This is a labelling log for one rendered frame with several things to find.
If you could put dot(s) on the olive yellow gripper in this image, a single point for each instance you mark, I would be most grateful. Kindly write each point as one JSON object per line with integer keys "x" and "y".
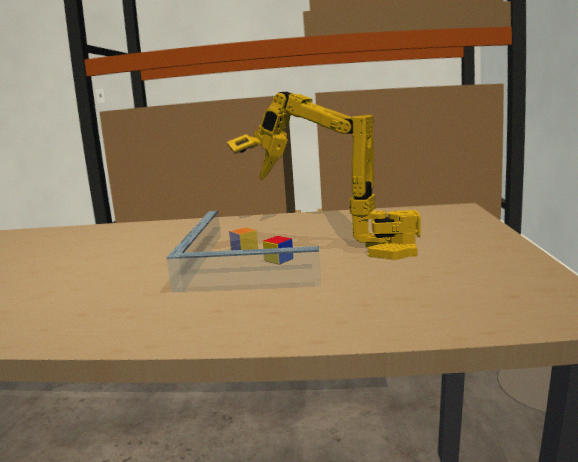
{"x": 273, "y": 144}

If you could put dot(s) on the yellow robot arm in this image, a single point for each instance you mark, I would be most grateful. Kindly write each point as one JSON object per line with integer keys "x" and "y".
{"x": 400, "y": 225}

